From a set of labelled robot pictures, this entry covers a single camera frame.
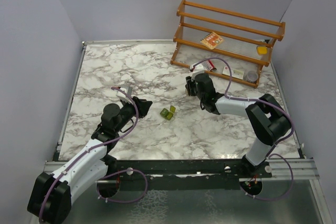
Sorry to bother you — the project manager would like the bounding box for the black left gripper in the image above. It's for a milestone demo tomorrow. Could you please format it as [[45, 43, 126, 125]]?
[[115, 96, 152, 133]]

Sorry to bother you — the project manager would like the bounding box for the green pill organizer box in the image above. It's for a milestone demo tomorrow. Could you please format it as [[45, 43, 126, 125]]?
[[160, 105, 176, 121]]

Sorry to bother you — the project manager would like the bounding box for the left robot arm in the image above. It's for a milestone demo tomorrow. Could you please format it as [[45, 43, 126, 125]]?
[[27, 97, 153, 223]]

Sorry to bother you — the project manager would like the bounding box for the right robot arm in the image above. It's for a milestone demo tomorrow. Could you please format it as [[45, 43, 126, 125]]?
[[185, 73, 293, 177]]

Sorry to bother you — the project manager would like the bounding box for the red white medicine packet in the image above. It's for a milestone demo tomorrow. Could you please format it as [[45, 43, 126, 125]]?
[[202, 60, 217, 71]]

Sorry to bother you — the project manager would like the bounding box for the white green medicine box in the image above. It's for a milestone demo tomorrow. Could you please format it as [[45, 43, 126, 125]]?
[[222, 66, 244, 80]]

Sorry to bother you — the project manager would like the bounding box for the orange snack packet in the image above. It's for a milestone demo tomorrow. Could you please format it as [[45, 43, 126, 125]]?
[[200, 32, 224, 50]]

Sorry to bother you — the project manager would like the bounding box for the wooden shelf rack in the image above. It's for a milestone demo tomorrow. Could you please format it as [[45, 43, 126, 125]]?
[[170, 0, 286, 88]]

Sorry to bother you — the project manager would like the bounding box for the grey round container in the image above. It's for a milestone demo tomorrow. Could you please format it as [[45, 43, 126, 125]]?
[[245, 71, 259, 83]]

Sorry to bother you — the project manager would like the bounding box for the yellow lid container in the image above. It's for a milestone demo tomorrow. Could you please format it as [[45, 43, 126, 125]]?
[[256, 46, 268, 56]]

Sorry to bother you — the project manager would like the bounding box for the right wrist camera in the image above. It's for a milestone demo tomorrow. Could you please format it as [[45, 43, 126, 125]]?
[[189, 63, 204, 73]]

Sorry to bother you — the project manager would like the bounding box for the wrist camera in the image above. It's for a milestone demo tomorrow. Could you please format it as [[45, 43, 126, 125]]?
[[189, 63, 204, 73], [119, 85, 133, 100]]

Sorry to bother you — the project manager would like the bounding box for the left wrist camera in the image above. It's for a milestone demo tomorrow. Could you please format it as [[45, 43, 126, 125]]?
[[119, 85, 133, 100]]

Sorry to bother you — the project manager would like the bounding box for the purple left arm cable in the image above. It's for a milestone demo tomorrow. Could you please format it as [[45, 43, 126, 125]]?
[[38, 86, 149, 224]]

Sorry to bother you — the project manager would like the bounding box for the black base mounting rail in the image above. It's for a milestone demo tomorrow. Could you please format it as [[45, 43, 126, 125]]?
[[96, 159, 271, 192]]

